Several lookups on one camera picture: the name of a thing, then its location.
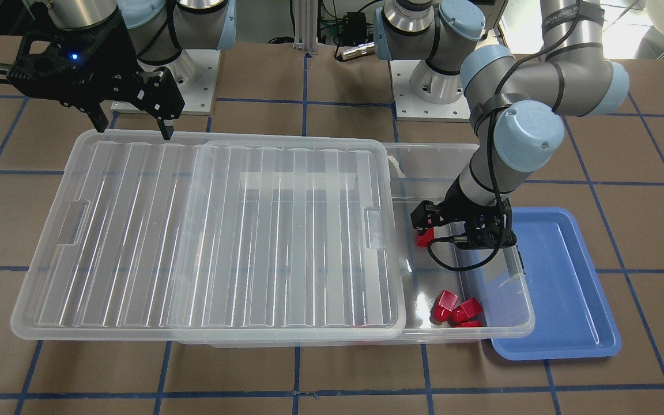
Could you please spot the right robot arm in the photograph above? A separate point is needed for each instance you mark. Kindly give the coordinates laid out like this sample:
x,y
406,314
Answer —
x,y
159,30

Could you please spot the red block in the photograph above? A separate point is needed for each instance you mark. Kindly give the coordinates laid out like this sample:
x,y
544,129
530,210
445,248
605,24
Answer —
x,y
443,307
467,310
424,241
469,324

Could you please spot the clear plastic storage box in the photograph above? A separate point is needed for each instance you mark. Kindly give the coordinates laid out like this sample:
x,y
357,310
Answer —
x,y
418,171

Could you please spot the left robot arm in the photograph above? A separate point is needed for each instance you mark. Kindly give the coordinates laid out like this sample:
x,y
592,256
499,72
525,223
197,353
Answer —
x,y
516,105

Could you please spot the red block in box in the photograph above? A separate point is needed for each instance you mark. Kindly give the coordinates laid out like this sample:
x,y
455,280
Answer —
x,y
443,307
469,324
467,310

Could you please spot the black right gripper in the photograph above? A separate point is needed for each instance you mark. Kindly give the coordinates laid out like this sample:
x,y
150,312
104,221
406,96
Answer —
x,y
117,68

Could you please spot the blue plastic tray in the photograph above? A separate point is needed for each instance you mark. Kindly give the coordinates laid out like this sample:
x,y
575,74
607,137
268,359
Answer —
x,y
543,297

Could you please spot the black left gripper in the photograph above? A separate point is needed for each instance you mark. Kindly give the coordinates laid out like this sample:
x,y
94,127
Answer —
x,y
457,204

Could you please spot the clear plastic box lid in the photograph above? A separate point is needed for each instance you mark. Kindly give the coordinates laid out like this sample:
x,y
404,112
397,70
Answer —
x,y
216,238

